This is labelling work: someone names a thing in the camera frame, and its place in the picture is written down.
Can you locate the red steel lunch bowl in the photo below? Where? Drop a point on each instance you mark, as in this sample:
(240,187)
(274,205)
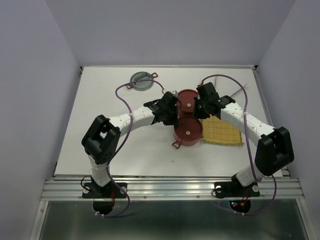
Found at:
(182,113)

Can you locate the yellow bamboo mat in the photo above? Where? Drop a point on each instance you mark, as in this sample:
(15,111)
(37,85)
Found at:
(219,132)

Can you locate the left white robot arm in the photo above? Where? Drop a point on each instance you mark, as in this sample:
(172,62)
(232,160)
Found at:
(101,139)

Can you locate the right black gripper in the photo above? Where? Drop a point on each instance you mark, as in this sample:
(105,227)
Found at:
(196,100)

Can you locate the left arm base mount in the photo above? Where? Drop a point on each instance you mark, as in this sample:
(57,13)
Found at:
(108,201)

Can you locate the aluminium front rail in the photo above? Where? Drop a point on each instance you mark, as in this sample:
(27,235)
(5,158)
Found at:
(162,188)

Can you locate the grey lid with red clips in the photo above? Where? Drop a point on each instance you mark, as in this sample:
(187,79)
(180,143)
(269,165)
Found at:
(141,81)

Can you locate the red steel bowl with clips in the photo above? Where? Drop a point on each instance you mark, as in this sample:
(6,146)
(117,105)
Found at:
(186,139)

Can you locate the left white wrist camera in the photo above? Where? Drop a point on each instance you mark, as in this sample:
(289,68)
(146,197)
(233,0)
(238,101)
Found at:
(173,92)

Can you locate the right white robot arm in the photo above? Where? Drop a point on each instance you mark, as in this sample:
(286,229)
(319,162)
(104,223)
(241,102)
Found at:
(274,148)

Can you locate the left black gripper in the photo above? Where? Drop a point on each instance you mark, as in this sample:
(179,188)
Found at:
(174,121)

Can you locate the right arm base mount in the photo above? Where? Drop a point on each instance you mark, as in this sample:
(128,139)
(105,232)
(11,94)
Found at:
(240,195)

